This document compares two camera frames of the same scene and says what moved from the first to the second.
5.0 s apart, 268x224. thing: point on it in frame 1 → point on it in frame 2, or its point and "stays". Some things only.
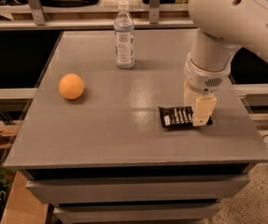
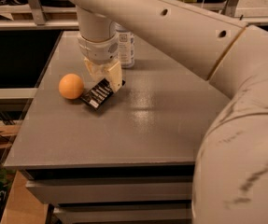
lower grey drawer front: (118, 214) stays
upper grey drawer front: (114, 189) stays
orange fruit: (71, 86) stays
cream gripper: (202, 79) → (98, 50)
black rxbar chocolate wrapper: (178, 117) → (98, 95)
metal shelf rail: (47, 25) stays
